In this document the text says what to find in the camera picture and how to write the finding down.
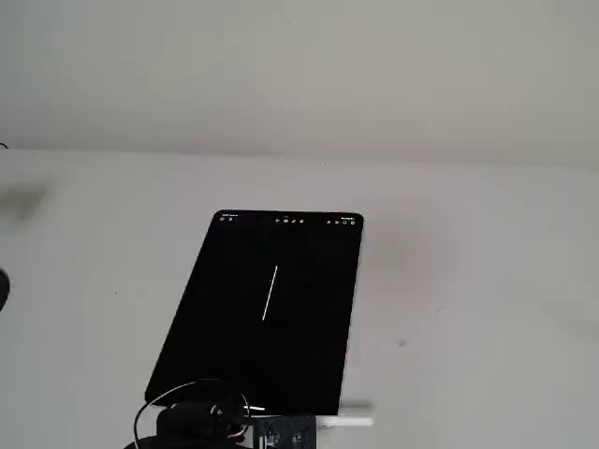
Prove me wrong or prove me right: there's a white apple pencil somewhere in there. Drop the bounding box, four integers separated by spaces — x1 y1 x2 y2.
317 415 374 427

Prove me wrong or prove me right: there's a black screen silver ipad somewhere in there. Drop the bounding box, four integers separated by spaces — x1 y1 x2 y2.
143 209 365 417

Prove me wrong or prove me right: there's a black camera cable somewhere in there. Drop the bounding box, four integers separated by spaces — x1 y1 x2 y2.
133 377 249 446

